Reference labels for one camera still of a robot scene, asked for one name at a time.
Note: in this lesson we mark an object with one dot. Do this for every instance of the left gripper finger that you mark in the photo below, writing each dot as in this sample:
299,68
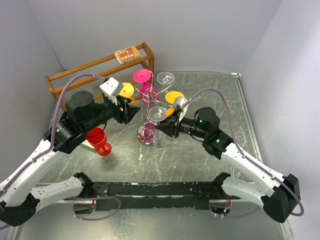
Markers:
131,112
129,100

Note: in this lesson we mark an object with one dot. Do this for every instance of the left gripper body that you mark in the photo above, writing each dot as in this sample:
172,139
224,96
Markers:
121,114

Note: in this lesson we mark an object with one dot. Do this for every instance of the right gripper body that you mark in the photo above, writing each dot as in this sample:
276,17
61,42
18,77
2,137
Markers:
176,119

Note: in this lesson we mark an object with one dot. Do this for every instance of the orange wine glass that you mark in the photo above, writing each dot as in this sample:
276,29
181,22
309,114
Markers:
170,98
127,92

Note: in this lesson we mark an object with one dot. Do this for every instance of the clear wine glass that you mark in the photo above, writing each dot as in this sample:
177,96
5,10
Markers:
155,115
167,79

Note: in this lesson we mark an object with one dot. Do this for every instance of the pink wine glass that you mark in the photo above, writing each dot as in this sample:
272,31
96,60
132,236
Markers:
147,91

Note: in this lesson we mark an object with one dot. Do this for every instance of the orange wine glass front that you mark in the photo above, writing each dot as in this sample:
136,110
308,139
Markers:
170,98

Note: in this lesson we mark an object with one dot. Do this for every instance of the red plastic cup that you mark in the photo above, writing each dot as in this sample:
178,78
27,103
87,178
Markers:
97,138

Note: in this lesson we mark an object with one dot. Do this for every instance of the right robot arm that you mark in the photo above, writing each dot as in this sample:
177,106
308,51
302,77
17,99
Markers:
276,193

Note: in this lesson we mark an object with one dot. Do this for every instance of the chrome wine glass rack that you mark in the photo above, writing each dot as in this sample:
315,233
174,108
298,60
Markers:
145,130

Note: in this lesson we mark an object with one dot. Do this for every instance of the orange spiral notebook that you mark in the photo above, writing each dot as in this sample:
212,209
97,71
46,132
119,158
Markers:
127,54

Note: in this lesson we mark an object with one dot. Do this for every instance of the white card box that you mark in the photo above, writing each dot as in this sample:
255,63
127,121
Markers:
85,144

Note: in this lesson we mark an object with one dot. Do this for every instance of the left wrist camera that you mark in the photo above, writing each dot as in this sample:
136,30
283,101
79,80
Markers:
111,89

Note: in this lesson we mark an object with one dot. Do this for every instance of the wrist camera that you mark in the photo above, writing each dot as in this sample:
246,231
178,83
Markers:
111,89
182,103

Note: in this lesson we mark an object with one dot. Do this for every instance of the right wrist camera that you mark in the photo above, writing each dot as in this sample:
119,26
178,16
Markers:
182,103

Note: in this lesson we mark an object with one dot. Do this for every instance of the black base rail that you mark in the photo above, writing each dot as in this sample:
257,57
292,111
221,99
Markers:
199,195

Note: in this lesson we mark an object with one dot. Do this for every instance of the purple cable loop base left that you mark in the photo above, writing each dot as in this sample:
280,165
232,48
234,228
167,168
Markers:
112,211

